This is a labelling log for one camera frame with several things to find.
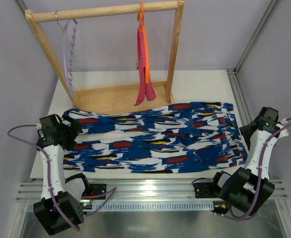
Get orange plastic hanger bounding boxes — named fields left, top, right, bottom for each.
left=137, top=2, right=150, bottom=84

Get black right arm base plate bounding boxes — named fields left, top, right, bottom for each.
left=192, top=179, right=221, bottom=199

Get pink cloth on hanger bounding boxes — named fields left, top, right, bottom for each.
left=134, top=25, right=156, bottom=106

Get blue white red patterned trousers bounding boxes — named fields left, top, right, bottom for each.
left=63, top=102, right=248, bottom=174

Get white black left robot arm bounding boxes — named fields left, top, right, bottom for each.
left=33, top=114, right=90, bottom=236

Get aluminium frame rail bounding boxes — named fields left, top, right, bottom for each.
left=226, top=0, right=281, bottom=126

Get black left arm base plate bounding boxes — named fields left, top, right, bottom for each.
left=82, top=183, right=107, bottom=200

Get wooden clothes rack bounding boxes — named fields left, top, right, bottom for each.
left=24, top=0, right=185, bottom=114

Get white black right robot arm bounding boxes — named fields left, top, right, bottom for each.
left=211, top=107, right=286, bottom=220

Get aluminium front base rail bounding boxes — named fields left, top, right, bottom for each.
left=15, top=179, right=287, bottom=202

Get lilac plastic hanger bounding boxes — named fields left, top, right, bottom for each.
left=55, top=10, right=78, bottom=99

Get slotted grey cable duct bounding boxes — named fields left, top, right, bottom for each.
left=27, top=200, right=215, bottom=213

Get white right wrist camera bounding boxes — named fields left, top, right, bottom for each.
left=277, top=119, right=290, bottom=137

